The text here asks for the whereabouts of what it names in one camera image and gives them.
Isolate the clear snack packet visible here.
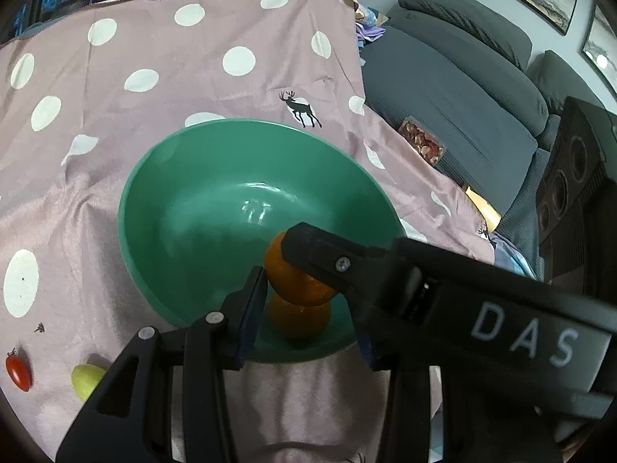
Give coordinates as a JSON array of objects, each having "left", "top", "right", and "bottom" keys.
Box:
[{"left": 397, "top": 115, "right": 447, "bottom": 169}]

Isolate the small green fruit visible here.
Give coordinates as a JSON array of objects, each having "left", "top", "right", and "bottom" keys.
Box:
[{"left": 71, "top": 363, "right": 108, "bottom": 402}]

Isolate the grey sofa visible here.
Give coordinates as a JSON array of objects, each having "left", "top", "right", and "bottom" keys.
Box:
[{"left": 360, "top": 0, "right": 617, "bottom": 295}]

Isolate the red cherry tomato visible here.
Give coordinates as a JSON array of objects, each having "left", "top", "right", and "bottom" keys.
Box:
[{"left": 5, "top": 347, "right": 34, "bottom": 393}]

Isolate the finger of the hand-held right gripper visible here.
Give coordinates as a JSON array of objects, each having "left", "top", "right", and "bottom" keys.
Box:
[{"left": 280, "top": 222, "right": 402, "bottom": 310}]

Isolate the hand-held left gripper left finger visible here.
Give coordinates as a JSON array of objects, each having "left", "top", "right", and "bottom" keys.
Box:
[{"left": 54, "top": 265, "right": 269, "bottom": 463}]

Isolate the green plastic bowl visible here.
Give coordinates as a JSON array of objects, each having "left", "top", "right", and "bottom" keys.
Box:
[{"left": 117, "top": 119, "right": 408, "bottom": 365}]

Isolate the black box with round holes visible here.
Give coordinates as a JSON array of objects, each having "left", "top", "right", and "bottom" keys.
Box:
[{"left": 534, "top": 95, "right": 617, "bottom": 283}]

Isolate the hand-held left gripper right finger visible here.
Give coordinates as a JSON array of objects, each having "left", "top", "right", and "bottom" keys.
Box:
[{"left": 357, "top": 336, "right": 562, "bottom": 463}]

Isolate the yellow paper packet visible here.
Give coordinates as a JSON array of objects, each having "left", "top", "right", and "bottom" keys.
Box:
[{"left": 464, "top": 187, "right": 503, "bottom": 233}]

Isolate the pink polka dot tablecloth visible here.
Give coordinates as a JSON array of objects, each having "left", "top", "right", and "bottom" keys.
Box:
[{"left": 0, "top": 0, "right": 498, "bottom": 463}]

